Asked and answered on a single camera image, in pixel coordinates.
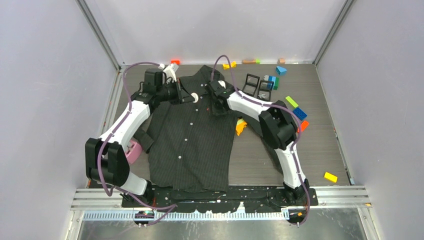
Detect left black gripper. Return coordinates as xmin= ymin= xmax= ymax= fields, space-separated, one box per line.
xmin=156 ymin=78 xmax=195 ymax=106

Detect orange round brooch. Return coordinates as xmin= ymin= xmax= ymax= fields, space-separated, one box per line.
xmin=190 ymin=92 xmax=199 ymax=103

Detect black pinstriped shirt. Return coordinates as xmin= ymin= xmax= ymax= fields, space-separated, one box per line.
xmin=136 ymin=65 xmax=263 ymax=193

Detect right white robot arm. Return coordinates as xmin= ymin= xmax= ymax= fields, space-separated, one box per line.
xmin=206 ymin=80 xmax=311 ymax=205

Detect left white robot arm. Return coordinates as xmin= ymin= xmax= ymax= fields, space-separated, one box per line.
xmin=85 ymin=64 xmax=193 ymax=207

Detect black brooch box left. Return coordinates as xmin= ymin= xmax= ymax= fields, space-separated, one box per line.
xmin=242 ymin=73 xmax=260 ymax=97

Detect black brooch box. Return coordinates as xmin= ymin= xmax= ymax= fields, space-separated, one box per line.
xmin=242 ymin=73 xmax=260 ymax=97
xmin=256 ymin=80 xmax=273 ymax=102

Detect black brooch box right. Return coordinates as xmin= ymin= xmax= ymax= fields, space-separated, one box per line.
xmin=256 ymin=80 xmax=273 ymax=102

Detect yellow arch block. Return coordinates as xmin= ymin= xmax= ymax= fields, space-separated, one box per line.
xmin=222 ymin=61 xmax=237 ymax=70

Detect yellow orange block pile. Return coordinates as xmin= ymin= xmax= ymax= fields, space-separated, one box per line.
xmin=235 ymin=118 xmax=248 ymax=136

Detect brown wooden block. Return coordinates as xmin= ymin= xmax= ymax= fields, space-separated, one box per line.
xmin=242 ymin=59 xmax=257 ymax=64

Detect blue green block stack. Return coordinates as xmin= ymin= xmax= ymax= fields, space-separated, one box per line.
xmin=263 ymin=75 xmax=280 ymax=90

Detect blue wedge block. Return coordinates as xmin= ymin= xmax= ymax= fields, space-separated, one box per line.
xmin=275 ymin=66 xmax=288 ymax=76

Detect lime green brick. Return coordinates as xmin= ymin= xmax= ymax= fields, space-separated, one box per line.
xmin=285 ymin=96 xmax=299 ymax=109

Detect blue lego brick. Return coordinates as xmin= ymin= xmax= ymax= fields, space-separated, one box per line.
xmin=292 ymin=107 xmax=308 ymax=121

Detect orange lego brick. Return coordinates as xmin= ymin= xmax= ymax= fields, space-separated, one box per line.
xmin=297 ymin=120 xmax=310 ymax=133

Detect yellow brick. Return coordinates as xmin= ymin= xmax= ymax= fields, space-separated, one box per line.
xmin=323 ymin=172 xmax=338 ymax=183

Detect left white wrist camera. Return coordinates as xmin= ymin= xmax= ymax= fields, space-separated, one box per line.
xmin=158 ymin=63 xmax=179 ymax=84

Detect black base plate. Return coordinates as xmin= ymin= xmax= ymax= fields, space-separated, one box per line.
xmin=139 ymin=185 xmax=308 ymax=214

